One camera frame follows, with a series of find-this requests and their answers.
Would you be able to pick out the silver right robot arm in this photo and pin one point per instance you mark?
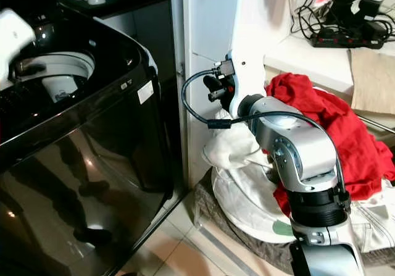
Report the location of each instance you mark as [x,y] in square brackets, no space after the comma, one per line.
[302,158]

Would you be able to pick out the black top-load washing machine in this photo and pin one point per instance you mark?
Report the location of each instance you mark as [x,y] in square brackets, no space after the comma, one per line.
[86,165]

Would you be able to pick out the white cabinet side panel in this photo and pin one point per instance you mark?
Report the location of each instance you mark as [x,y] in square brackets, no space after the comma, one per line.
[213,23]

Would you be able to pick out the white sticker on washer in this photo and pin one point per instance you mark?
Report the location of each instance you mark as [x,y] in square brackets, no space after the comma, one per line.
[145,92]

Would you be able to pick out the white cloth garment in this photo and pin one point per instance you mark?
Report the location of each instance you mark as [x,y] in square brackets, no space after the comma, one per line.
[241,192]

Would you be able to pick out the red cloth garment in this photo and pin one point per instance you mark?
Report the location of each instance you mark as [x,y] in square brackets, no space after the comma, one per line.
[339,128]

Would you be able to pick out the black power strip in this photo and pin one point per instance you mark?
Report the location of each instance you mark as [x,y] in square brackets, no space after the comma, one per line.
[342,41]

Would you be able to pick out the brown fabric laundry basket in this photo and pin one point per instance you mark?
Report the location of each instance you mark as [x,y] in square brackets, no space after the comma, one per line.
[222,230]

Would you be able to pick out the white washer tub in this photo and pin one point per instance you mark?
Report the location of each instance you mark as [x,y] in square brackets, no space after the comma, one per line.
[65,72]

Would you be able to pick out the beige towel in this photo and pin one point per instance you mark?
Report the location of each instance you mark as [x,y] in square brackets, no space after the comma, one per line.
[373,78]

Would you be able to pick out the cream denim garment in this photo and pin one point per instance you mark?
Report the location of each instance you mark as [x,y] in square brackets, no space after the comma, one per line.
[373,217]

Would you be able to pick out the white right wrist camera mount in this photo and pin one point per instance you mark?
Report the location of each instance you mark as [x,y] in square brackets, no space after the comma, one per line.
[241,81]

